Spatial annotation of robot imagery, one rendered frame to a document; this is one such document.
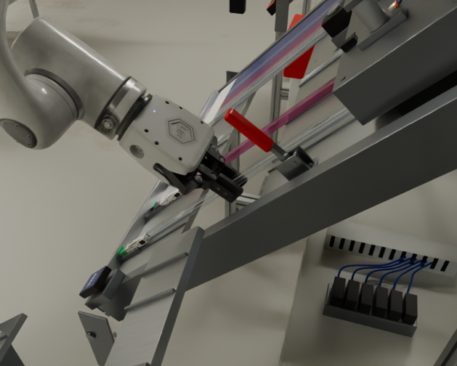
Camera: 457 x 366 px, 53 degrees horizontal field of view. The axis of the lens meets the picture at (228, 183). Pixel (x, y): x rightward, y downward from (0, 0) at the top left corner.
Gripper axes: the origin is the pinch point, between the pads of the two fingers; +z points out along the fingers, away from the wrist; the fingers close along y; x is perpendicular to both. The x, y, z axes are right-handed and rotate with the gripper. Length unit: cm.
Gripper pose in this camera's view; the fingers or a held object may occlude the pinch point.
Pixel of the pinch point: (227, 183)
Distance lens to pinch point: 63.1
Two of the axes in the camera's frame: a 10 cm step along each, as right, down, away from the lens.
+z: 8.1, 5.6, 1.8
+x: -5.2, 5.2, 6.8
